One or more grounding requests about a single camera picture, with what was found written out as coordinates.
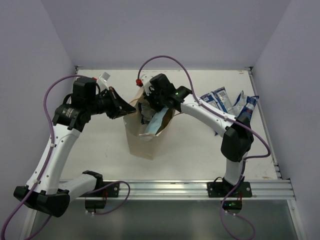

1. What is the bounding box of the black controller box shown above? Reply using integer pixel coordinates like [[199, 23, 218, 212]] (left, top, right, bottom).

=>
[[84, 199, 107, 212], [222, 200, 243, 214]]

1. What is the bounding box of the black left controller box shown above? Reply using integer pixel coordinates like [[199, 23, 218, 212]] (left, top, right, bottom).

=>
[[84, 199, 107, 212]]

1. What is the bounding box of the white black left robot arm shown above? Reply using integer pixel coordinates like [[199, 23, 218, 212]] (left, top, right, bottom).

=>
[[13, 75, 136, 218]]

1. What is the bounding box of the blue white snack bag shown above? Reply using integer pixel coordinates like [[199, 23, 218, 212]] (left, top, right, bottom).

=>
[[214, 91, 260, 120], [200, 92, 236, 116], [138, 103, 156, 125], [211, 86, 233, 114]]

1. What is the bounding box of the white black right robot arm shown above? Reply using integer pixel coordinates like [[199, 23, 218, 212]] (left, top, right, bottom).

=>
[[141, 73, 254, 191]]

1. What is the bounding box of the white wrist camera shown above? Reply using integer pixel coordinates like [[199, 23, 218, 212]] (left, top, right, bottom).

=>
[[135, 74, 153, 96], [94, 72, 110, 92]]

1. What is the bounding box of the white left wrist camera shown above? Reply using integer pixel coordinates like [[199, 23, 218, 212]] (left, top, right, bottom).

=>
[[94, 72, 110, 92]]

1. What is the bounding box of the light blue snack bag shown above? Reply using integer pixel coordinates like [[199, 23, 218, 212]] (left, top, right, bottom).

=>
[[139, 107, 169, 142]]

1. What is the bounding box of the brown paper bag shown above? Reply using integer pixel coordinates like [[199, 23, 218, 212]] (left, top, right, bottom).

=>
[[123, 89, 179, 160]]

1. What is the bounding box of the aluminium front rail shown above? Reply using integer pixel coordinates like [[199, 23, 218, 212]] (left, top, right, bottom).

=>
[[82, 179, 296, 201]]

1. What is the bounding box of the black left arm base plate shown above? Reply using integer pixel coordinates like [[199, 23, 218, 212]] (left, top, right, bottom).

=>
[[82, 181, 120, 198]]

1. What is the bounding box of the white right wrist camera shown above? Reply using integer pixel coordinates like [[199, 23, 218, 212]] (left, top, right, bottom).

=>
[[135, 74, 153, 96]]

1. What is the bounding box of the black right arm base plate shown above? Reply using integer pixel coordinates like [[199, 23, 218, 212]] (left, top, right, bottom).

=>
[[206, 177, 253, 198]]

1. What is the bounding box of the black right controller box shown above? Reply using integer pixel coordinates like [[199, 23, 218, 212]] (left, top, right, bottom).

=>
[[222, 200, 243, 214]]

